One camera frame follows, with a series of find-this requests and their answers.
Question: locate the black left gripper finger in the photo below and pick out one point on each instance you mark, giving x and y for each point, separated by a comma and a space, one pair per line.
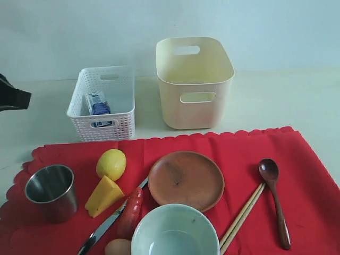
12, 98

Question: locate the blue white milk carton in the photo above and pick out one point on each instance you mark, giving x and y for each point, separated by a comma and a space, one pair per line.
97, 103

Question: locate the yellow lemon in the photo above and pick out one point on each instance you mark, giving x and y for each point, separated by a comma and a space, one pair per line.
112, 164

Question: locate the yellow cheese wedge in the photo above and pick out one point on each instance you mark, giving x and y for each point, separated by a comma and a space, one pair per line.
105, 194

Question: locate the red sausage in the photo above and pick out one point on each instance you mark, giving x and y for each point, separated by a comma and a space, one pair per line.
129, 218

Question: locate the white perforated plastic basket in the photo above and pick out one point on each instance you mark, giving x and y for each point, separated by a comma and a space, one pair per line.
115, 84

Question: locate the stainless steel cup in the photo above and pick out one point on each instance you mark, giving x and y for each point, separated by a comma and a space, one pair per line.
52, 190

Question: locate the red scalloped table cloth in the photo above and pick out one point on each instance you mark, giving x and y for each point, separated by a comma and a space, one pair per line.
308, 194

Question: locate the steel table knife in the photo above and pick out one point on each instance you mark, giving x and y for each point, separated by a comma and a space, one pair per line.
96, 235

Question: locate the brown egg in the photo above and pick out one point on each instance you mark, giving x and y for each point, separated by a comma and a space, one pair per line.
118, 247

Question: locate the cream plastic bin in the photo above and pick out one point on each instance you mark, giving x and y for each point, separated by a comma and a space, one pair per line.
194, 75

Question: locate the brown wooden plate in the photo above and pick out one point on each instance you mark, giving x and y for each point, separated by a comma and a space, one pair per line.
186, 177

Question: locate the pale green ceramic bowl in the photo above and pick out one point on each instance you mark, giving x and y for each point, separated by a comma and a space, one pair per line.
175, 229

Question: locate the right bamboo chopstick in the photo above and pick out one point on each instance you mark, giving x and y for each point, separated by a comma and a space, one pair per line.
243, 220

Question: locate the dark wooden spoon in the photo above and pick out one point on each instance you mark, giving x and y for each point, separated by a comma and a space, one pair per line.
269, 171

